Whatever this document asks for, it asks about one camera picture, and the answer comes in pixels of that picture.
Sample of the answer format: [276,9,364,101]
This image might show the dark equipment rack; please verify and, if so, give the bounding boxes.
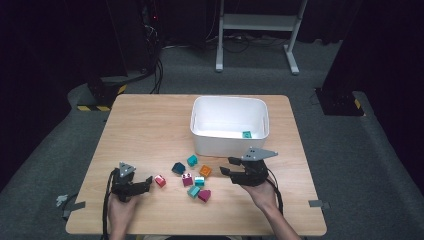
[106,0,162,73]

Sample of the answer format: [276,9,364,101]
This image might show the dark blue toy block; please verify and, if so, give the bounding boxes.
[171,161,187,176]

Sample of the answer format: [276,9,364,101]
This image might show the cables under metal stand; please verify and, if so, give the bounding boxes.
[206,33,288,54]

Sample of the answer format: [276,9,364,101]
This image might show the black floor cable bundle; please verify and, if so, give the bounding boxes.
[149,56,165,95]

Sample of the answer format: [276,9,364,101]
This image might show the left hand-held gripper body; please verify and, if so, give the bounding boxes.
[110,161,148,203]

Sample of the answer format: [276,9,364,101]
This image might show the white metal stand frame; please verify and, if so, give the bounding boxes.
[215,0,308,76]

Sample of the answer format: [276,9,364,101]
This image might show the white plastic bin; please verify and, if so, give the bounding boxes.
[189,95,270,159]

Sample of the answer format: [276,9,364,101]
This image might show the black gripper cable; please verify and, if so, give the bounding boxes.
[265,168,285,216]
[101,166,121,240]

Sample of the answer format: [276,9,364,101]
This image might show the magenta block with white studs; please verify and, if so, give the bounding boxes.
[181,172,194,188]

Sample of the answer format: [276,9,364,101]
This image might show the person's left hand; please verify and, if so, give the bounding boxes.
[107,193,139,231]

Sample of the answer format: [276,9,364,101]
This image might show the person's right hand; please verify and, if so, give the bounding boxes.
[241,178,279,214]

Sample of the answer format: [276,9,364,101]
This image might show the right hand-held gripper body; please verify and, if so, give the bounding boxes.
[230,146,279,187]

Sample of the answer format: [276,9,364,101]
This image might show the black stand base striped tape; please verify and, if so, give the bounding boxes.
[77,75,128,113]
[314,87,366,118]

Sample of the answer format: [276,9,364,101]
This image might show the magenta sloped toy block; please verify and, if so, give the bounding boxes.
[197,189,212,204]

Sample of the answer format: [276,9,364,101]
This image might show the grey tape strip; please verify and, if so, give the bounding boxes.
[62,200,87,219]
[308,199,331,210]

